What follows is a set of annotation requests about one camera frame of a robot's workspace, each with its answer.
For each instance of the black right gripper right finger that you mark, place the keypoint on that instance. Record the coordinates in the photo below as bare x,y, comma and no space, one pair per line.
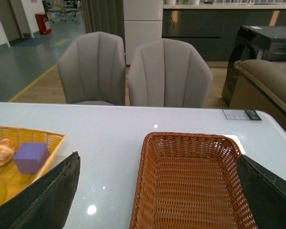
265,192

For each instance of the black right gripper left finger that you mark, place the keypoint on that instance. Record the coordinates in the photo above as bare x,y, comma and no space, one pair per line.
46,203

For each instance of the yellow wicker basket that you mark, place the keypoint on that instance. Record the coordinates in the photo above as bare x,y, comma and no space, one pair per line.
15,181

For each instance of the brown wicker basket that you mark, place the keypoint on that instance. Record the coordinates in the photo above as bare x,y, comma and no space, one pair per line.
190,181

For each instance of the purple foam cube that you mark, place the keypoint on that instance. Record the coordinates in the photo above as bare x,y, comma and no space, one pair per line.
30,157

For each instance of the toy croissant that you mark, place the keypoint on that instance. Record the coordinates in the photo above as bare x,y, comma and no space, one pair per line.
7,151

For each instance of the table label sticker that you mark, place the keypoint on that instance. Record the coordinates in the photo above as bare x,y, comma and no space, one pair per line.
241,115

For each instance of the beige sofa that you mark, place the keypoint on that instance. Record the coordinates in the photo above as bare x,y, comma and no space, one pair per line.
261,85

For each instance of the grey chair left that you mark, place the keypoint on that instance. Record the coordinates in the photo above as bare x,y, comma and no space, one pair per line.
92,70

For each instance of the grey chair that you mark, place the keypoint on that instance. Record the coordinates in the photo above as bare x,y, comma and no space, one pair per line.
92,70
169,73

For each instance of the black washing machine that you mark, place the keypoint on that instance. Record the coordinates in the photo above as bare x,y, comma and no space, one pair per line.
254,42

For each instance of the grey chair right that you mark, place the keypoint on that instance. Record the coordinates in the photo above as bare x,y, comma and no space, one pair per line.
169,73

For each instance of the dark grey counter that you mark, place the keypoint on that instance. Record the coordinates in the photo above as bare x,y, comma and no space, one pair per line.
212,28

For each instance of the office chairs and table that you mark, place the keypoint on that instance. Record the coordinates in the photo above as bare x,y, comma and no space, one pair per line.
59,10

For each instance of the grey curtain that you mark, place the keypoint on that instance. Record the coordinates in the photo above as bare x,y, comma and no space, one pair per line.
104,15

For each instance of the white pillar cabinet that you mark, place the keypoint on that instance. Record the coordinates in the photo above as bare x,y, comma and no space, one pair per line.
142,23

